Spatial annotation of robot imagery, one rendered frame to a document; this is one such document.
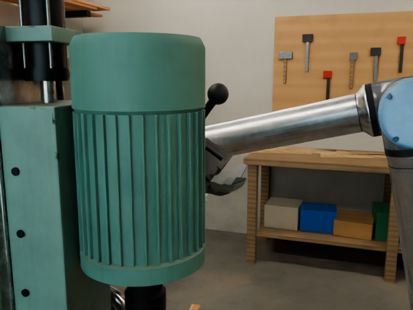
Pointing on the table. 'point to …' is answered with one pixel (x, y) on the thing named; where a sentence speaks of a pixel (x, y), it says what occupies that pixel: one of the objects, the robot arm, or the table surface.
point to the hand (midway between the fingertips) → (206, 154)
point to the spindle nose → (145, 298)
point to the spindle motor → (139, 155)
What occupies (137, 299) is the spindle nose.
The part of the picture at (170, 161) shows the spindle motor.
